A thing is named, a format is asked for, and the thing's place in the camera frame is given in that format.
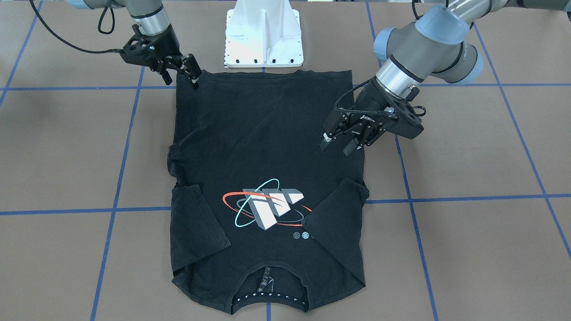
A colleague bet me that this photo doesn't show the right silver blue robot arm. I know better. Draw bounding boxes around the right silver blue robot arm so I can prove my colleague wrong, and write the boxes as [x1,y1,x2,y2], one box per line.
[68,0,202,90]

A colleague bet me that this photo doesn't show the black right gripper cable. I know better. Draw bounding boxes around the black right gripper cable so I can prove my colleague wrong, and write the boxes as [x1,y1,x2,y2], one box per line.
[29,0,130,55]

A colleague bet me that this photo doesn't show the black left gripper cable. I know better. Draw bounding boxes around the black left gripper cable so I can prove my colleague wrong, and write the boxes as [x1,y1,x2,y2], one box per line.
[335,78,380,112]

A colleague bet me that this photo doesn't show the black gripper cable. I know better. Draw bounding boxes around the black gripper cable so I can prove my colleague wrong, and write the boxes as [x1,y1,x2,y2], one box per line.
[335,78,380,112]
[29,0,130,55]

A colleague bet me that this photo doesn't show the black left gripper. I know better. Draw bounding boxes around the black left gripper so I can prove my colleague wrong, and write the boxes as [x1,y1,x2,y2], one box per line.
[319,79,424,157]

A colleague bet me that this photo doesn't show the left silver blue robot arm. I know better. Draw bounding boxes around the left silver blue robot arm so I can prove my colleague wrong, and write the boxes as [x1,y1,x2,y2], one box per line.
[320,0,570,155]

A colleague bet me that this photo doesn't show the black graphic t-shirt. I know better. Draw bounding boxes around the black graphic t-shirt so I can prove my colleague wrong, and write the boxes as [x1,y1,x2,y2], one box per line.
[167,70,369,314]

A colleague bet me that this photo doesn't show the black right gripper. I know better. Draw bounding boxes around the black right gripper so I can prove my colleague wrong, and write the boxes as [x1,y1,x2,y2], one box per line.
[120,25,202,90]

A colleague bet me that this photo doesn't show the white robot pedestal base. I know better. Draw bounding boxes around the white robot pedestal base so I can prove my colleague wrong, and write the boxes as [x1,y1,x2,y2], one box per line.
[224,0,304,68]

